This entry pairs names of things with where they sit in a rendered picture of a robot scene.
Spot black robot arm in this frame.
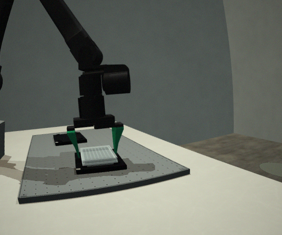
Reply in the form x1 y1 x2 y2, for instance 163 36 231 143
0 0 130 99

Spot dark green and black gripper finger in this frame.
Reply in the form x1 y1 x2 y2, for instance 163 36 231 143
67 130 80 158
112 127 124 154

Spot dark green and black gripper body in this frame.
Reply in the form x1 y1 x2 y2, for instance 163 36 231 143
67 94 124 131

